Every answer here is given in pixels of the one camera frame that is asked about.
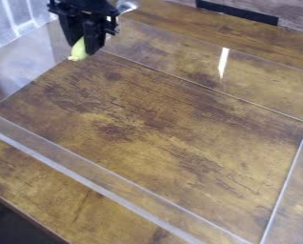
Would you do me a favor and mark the clear acrylic enclosure wall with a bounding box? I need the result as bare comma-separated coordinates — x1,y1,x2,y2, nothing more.
0,0,303,244

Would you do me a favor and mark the black bar on table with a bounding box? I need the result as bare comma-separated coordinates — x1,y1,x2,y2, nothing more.
196,0,280,26

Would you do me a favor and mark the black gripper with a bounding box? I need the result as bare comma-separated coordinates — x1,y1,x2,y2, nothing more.
47,0,121,55

